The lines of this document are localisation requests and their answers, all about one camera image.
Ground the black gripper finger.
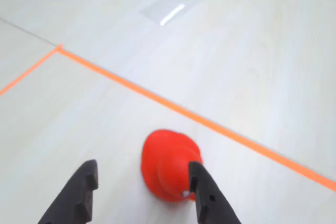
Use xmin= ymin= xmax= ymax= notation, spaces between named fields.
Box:
xmin=37 ymin=159 xmax=100 ymax=224
xmin=188 ymin=161 xmax=242 ymax=224

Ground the red rubber duck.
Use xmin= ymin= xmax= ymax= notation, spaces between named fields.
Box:
xmin=140 ymin=129 xmax=203 ymax=203

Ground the orange tape strip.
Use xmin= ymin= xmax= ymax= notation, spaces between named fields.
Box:
xmin=55 ymin=47 xmax=336 ymax=193
xmin=0 ymin=43 xmax=64 ymax=97

